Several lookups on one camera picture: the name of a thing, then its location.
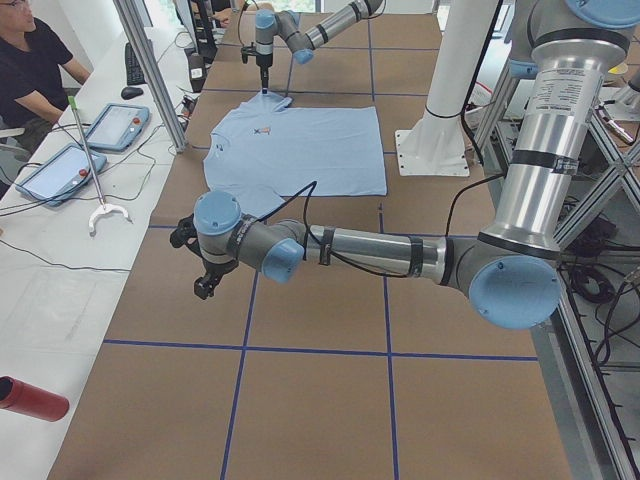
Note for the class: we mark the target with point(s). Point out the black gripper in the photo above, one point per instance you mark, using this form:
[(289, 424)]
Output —
[(214, 270), (263, 65)]

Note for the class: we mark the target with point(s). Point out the red cylinder bottle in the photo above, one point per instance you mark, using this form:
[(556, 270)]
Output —
[(26, 399)]

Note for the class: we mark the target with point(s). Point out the black computer mouse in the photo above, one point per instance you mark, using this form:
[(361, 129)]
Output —
[(131, 92)]

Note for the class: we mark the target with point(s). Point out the black keyboard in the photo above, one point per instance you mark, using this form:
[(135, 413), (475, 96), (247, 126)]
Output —
[(133, 69)]

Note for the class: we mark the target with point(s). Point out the black box with label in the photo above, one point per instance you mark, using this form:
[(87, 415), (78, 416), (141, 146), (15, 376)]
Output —
[(197, 72)]

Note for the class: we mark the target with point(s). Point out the light blue t-shirt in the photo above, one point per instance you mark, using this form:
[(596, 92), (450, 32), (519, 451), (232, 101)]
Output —
[(266, 149)]

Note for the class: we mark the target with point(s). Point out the teach pendant tablet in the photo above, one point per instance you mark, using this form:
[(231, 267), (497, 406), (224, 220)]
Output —
[(59, 178), (116, 127)]

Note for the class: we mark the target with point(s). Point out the aluminium side frame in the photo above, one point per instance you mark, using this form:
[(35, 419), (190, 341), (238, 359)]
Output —
[(590, 348)]

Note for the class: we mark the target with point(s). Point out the reacher stick with white hook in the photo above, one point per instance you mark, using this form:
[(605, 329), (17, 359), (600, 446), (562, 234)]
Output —
[(104, 207)]

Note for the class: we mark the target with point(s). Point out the near teach pendant tablet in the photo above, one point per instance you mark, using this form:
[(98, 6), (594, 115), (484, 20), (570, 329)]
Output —
[(59, 178)]

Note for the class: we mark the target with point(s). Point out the person in black shirt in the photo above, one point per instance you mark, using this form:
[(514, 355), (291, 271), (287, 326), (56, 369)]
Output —
[(32, 59)]

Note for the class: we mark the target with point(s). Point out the white pillar with base plate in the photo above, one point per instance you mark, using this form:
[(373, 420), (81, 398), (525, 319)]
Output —
[(435, 145)]

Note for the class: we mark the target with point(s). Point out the far teach pendant tablet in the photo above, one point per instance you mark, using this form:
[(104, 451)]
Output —
[(116, 127)]

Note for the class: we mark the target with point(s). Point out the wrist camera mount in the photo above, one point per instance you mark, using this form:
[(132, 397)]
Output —
[(185, 234), (248, 51)]

